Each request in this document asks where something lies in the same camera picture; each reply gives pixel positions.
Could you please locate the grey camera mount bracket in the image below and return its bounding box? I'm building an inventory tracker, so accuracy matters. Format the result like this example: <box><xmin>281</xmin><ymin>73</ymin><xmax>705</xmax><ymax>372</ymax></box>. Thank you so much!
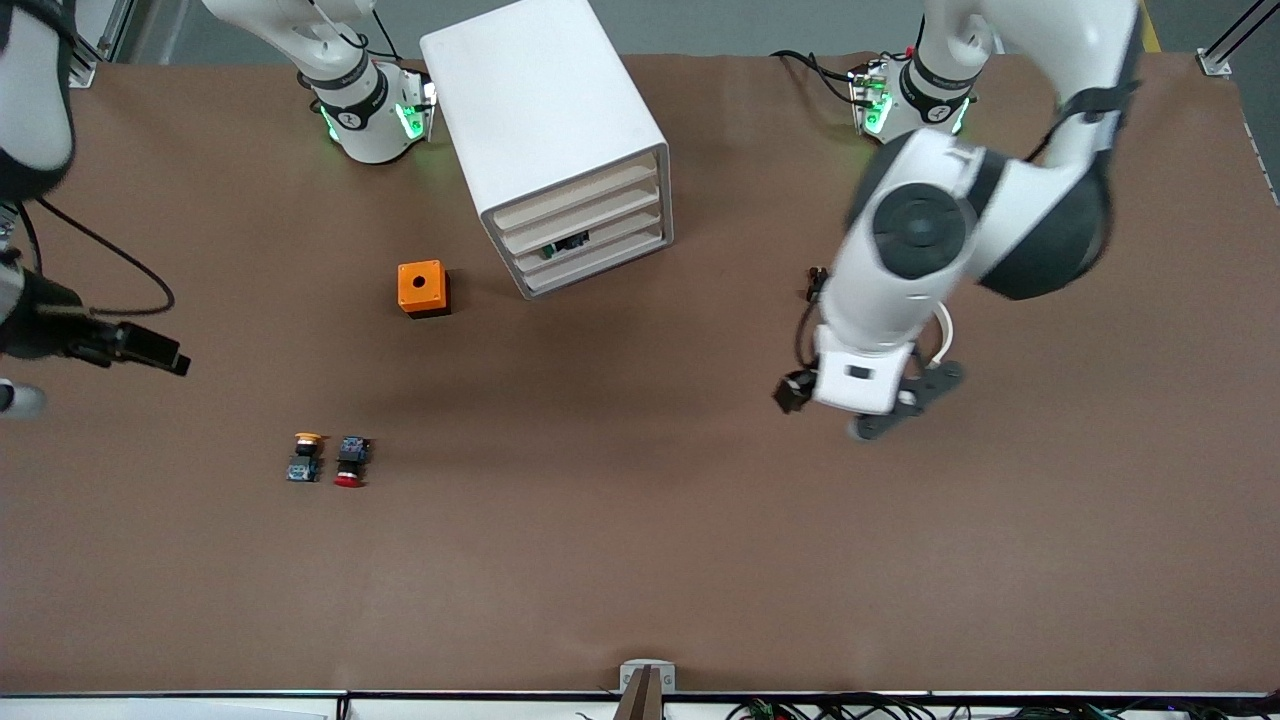
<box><xmin>617</xmin><ymin>659</ymin><xmax>677</xmax><ymax>720</ymax></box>

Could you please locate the black arm base cable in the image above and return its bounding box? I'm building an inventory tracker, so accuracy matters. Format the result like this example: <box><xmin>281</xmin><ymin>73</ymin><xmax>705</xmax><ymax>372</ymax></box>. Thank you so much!
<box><xmin>770</xmin><ymin>48</ymin><xmax>863</xmax><ymax>104</ymax></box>

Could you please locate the aluminium frame profile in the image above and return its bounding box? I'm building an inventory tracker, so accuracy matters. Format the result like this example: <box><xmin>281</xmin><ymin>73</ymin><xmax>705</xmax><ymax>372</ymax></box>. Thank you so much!
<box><xmin>62</xmin><ymin>0</ymin><xmax>136</xmax><ymax>89</ymax></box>
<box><xmin>1196</xmin><ymin>0</ymin><xmax>1280</xmax><ymax>78</ymax></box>

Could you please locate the black cable bundle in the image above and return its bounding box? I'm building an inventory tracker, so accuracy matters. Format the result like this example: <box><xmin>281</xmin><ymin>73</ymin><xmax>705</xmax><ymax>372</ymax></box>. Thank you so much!
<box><xmin>725</xmin><ymin>694</ymin><xmax>1280</xmax><ymax>720</ymax></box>

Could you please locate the red push button switch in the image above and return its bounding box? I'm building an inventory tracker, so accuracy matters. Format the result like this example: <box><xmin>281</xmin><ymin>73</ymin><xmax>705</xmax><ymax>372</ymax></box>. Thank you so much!
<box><xmin>334</xmin><ymin>435</ymin><xmax>373</xmax><ymax>489</ymax></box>

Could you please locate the orange box with hole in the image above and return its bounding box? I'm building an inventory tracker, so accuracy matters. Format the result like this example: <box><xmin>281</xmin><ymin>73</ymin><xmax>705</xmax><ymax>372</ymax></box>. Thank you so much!
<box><xmin>397</xmin><ymin>260</ymin><xmax>452</xmax><ymax>320</ymax></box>

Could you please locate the yellow push button switch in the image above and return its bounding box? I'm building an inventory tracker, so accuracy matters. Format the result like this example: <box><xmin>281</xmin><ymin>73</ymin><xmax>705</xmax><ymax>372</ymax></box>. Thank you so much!
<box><xmin>286</xmin><ymin>431</ymin><xmax>330</xmax><ymax>484</ymax></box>

